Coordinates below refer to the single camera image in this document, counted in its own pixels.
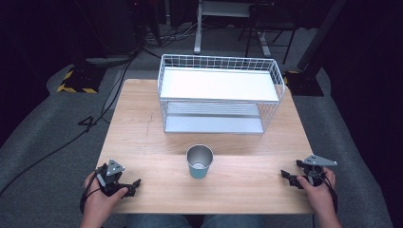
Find white desk frame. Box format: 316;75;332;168
193;0;273;59

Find person's legs in jeans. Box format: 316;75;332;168
125;214;262;228

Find white wire shelf rack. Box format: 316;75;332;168
157;53;286;135

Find black yellow striped base plate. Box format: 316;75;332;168
56;66;107;95
282;69;325;97

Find tangle of floor cables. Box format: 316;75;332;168
137;18;207;60

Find black metal stand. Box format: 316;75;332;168
237;2;300;66

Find dark slanted pole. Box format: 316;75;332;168
297;0;348;71

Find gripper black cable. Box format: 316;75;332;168
79;167;107;215
321;175;339;215

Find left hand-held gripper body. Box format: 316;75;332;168
96;159;132;195

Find person's left hand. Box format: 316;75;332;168
83;171;129;220

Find long black floor cable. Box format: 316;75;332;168
0;51;137;197

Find person's right hand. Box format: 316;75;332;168
297;167;337;219

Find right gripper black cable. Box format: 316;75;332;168
321;175;339;215

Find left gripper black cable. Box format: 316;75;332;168
79;167;107;215

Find teal metal cup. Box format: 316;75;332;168
185;143;215;181

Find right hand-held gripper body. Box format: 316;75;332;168
298;154;338;186

